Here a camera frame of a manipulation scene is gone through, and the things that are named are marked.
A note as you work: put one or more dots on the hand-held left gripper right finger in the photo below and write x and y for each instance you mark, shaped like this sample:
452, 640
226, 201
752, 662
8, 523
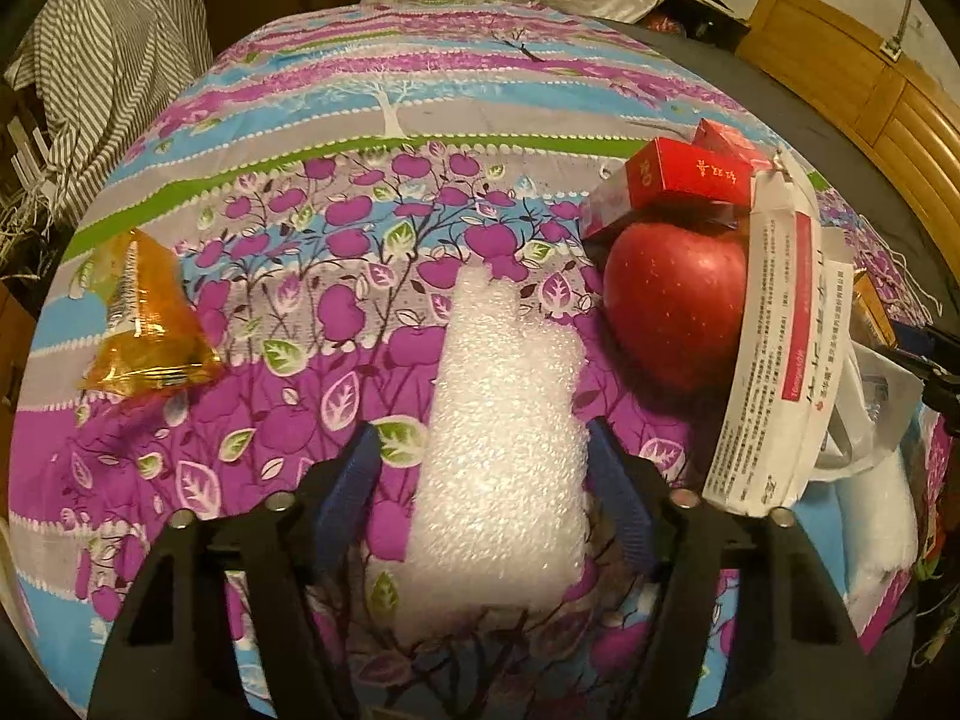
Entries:
619, 495

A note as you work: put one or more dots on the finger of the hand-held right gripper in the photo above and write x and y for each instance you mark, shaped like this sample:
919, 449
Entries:
937, 373

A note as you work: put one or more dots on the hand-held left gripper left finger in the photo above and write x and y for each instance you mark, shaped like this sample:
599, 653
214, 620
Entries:
352, 495

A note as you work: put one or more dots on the white bubble wrap piece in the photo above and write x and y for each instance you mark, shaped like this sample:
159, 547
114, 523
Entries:
502, 435

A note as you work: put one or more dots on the red and white box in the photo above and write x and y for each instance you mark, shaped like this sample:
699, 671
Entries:
611, 210

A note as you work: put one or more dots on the white plastic bag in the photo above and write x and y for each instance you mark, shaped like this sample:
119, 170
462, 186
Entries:
874, 405

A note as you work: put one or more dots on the yellow packet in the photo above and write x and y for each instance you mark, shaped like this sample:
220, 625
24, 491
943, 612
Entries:
874, 307

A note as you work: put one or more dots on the white red-striped paper box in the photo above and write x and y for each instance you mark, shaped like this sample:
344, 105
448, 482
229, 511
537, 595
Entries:
772, 360

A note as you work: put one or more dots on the red apple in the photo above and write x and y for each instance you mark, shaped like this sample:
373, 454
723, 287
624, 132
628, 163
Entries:
675, 300

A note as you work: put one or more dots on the orange plastic wrapper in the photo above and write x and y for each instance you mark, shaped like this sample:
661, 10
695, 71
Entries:
150, 322

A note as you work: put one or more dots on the wooden cabinet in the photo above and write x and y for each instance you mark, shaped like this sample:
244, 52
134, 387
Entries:
870, 82

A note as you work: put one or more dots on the purple floral printed tablecloth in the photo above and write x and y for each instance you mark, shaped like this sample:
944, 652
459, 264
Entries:
337, 187

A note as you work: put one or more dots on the small red box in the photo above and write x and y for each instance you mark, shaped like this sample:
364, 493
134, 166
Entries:
731, 139

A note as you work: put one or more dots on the red cardboard box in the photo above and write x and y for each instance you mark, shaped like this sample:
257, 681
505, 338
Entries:
690, 172

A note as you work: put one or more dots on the grey striped cloth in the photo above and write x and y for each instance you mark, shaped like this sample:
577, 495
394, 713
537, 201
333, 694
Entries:
105, 82

